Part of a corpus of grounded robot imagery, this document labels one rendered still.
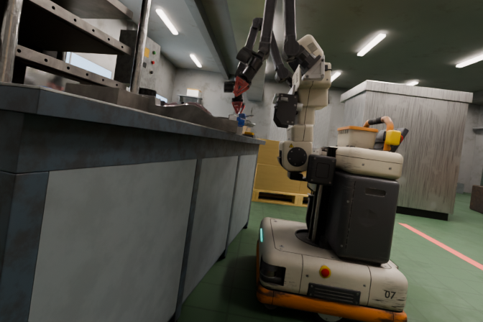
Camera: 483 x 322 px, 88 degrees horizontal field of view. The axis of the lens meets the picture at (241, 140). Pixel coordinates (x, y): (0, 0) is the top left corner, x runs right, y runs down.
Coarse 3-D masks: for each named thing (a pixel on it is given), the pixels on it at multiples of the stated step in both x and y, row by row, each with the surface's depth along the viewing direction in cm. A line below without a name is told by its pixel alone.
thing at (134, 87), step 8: (144, 0) 170; (144, 8) 170; (144, 16) 170; (144, 24) 171; (144, 32) 171; (144, 40) 172; (136, 48) 171; (144, 48) 174; (64, 56) 189; (136, 56) 170; (136, 64) 170; (136, 72) 170; (136, 80) 170; (136, 88) 171
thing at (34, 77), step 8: (16, 72) 111; (24, 72) 109; (32, 72) 112; (40, 72) 115; (16, 80) 110; (24, 80) 109; (32, 80) 113; (40, 80) 116; (48, 80) 119; (56, 80) 123; (64, 80) 127; (72, 80) 131; (56, 88) 123; (64, 88) 127
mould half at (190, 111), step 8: (152, 96) 111; (152, 104) 111; (152, 112) 111; (160, 112) 111; (168, 112) 112; (176, 112) 112; (184, 112) 112; (192, 112) 112; (200, 112) 112; (184, 120) 112; (192, 120) 112; (200, 120) 112; (208, 120) 112; (216, 120) 113; (224, 120) 113; (232, 120) 113; (216, 128) 113; (224, 128) 113; (232, 128) 113
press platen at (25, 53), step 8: (24, 48) 109; (16, 56) 107; (24, 56) 109; (32, 56) 112; (40, 56) 115; (48, 56) 119; (40, 64) 117; (48, 64) 119; (56, 64) 123; (64, 64) 127; (64, 72) 129; (72, 72) 131; (80, 72) 136; (88, 72) 141; (96, 80) 147; (104, 80) 152; (112, 80) 158
